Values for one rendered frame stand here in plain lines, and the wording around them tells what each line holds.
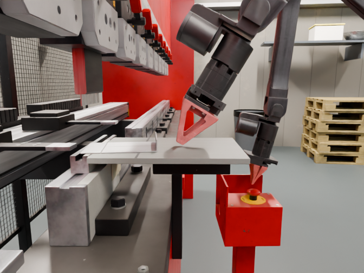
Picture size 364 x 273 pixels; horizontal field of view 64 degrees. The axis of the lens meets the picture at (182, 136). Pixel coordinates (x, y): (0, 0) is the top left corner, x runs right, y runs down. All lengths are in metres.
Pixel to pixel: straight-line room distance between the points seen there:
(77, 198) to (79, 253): 0.08
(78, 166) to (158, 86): 2.23
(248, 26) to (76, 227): 0.41
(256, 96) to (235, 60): 4.83
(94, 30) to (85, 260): 0.33
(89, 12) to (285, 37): 0.62
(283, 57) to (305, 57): 4.57
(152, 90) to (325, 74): 3.59
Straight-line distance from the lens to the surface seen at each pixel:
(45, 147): 0.58
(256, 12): 0.49
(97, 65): 0.58
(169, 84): 2.69
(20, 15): 0.30
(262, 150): 0.93
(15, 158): 0.81
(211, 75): 0.50
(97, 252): 0.47
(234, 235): 0.88
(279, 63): 0.93
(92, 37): 0.47
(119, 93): 2.76
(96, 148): 0.55
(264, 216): 0.87
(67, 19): 0.37
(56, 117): 0.90
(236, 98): 5.29
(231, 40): 0.51
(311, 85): 5.53
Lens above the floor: 1.12
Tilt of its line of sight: 10 degrees down
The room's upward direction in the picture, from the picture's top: straight up
